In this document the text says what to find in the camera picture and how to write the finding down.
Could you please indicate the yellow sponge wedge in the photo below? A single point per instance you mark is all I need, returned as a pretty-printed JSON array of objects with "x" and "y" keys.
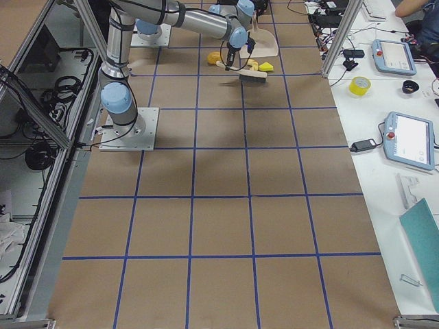
[{"x": 266, "y": 67}]

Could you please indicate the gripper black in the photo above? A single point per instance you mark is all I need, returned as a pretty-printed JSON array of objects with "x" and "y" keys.
[{"x": 231, "y": 53}]

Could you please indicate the teach pendant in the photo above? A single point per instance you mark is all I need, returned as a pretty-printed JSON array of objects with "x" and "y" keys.
[
  {"x": 393, "y": 57},
  {"x": 409, "y": 140}
]

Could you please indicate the beige plastic dustpan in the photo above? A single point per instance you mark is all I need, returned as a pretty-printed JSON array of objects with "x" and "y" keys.
[{"x": 265, "y": 42}]

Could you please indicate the aluminium frame post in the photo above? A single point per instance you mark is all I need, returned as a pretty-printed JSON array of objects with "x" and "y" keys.
[{"x": 346, "y": 23}]

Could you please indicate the lower teach pendant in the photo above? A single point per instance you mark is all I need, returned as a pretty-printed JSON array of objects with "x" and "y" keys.
[{"x": 409, "y": 140}]

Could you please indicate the upper teach pendant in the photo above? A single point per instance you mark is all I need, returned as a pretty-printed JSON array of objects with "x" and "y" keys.
[{"x": 393, "y": 57}]

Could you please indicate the beige hand brush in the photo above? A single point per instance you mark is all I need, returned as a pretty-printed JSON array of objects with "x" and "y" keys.
[{"x": 245, "y": 75}]

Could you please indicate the black power adapter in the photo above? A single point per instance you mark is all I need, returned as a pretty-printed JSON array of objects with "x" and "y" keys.
[{"x": 364, "y": 145}]

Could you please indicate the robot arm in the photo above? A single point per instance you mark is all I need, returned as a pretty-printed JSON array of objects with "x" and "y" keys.
[
  {"x": 116, "y": 94},
  {"x": 227, "y": 22}
]

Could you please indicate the black webcam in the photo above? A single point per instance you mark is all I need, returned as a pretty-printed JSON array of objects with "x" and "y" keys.
[{"x": 350, "y": 55}]

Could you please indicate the toy croissant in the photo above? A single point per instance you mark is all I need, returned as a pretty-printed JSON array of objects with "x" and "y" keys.
[{"x": 252, "y": 65}]

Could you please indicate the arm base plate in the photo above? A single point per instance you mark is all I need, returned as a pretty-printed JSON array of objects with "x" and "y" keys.
[
  {"x": 141, "y": 137},
  {"x": 147, "y": 35}
]

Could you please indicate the yellow tape roll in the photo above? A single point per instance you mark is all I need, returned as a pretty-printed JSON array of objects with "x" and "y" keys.
[{"x": 359, "y": 86}]

